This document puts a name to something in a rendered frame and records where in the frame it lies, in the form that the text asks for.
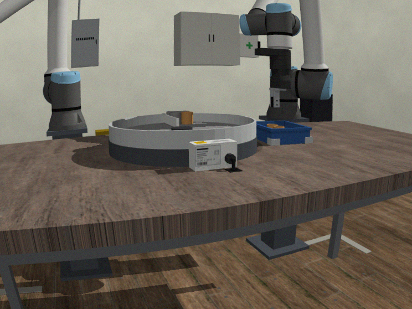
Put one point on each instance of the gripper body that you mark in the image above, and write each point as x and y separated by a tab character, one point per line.
280	69

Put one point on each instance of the bronze bushing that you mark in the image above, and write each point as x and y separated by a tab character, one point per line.
280	127
186	117
272	125

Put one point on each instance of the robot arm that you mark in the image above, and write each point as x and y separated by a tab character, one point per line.
58	38
313	38

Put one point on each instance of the blue crate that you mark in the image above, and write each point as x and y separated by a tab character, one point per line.
286	136

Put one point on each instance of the grey corner guide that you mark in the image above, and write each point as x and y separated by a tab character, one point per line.
273	141
308	140

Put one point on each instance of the grey turntable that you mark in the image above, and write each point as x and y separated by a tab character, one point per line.
145	138

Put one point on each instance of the white first aid box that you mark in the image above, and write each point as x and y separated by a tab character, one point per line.
249	46

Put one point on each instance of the black cabinet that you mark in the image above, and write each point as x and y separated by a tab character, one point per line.
317	111

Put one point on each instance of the white control box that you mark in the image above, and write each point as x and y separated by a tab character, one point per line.
206	154

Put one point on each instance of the wooden table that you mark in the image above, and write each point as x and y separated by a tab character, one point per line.
193	193

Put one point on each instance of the yellow cart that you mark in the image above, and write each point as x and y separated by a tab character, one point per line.
102	132

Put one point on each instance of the grey electrical panel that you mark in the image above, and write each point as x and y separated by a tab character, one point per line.
85	51

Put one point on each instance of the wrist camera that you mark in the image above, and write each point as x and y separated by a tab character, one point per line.
262	50

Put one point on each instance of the grey wall cabinet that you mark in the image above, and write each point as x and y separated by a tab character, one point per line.
206	38

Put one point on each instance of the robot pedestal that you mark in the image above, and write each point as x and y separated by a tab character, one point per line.
278	236
85	268

